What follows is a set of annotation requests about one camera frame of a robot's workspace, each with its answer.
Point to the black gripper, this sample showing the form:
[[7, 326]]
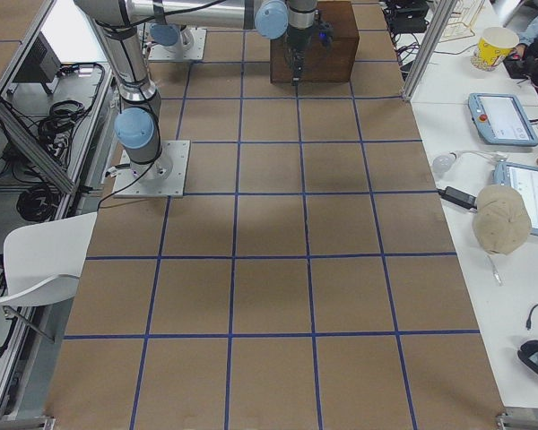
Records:
[[297, 41]]

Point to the dark wooden drawer box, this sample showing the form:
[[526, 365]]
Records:
[[322, 64]]

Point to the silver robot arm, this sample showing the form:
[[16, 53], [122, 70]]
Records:
[[172, 36], [116, 23]]

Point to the white light bulb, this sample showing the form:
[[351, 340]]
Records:
[[443, 163]]

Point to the yellow popcorn cup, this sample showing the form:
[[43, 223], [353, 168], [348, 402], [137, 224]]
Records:
[[494, 45]]

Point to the black power adapter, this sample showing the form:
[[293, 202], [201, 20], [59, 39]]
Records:
[[458, 197]]

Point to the blue teach pendant far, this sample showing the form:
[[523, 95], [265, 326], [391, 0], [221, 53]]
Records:
[[501, 120]]

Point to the blue teach pendant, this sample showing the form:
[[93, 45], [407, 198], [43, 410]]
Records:
[[523, 179], [501, 120]]

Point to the beige baseball cap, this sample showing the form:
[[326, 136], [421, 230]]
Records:
[[501, 223]]

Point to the blue teach pendant near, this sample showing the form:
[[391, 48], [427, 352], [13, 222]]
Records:
[[523, 179]]

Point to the white plastic chair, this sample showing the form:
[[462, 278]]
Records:
[[43, 262]]

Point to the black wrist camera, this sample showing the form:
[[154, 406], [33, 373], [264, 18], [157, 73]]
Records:
[[325, 32]]

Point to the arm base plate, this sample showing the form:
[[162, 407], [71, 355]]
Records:
[[166, 177], [158, 53]]

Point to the gold wire rack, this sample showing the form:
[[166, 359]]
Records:
[[461, 21]]

